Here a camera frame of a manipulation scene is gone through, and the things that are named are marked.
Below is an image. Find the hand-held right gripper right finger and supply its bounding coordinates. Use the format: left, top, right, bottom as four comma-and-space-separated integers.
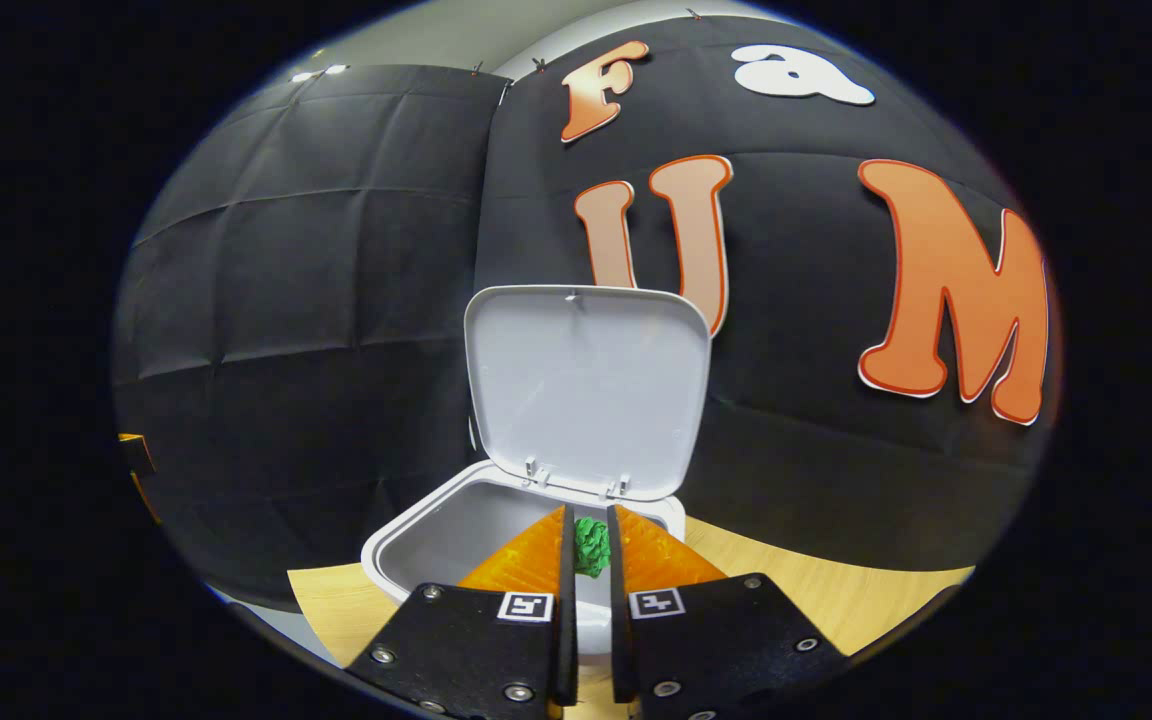
606, 504, 849, 720

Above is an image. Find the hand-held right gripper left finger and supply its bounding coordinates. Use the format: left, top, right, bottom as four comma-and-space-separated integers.
346, 504, 579, 720

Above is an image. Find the green paper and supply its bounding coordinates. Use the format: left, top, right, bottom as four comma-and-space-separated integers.
574, 516, 614, 580

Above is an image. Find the white desktop garbage bin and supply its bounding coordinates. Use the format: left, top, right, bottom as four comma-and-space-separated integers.
361, 285, 712, 666

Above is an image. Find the wooden desktop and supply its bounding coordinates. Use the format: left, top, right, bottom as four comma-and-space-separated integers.
288, 515, 975, 720

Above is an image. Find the black backdrop cloth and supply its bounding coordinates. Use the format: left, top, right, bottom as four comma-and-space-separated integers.
114, 15, 1062, 611

